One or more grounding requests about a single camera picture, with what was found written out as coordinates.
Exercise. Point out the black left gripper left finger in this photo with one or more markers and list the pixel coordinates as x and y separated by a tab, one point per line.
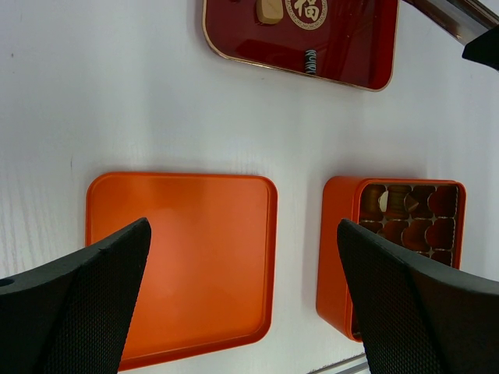
72	315

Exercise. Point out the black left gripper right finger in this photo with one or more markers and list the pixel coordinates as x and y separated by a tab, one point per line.
417	315

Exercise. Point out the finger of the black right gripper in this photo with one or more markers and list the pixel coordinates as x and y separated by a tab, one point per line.
484	49

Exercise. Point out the metal serving tongs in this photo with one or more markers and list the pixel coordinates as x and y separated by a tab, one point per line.
464	20

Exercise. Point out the white square chocolate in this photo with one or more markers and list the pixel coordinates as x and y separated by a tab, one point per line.
383	201

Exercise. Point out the orange box lid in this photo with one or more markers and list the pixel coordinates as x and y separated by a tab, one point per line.
209	280

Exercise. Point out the orange chocolate box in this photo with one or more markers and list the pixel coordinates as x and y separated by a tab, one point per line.
425	216

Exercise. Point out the tan square chocolate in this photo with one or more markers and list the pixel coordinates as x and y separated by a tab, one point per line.
269	12

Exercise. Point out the red rectangular tray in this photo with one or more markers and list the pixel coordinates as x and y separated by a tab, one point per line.
347	42

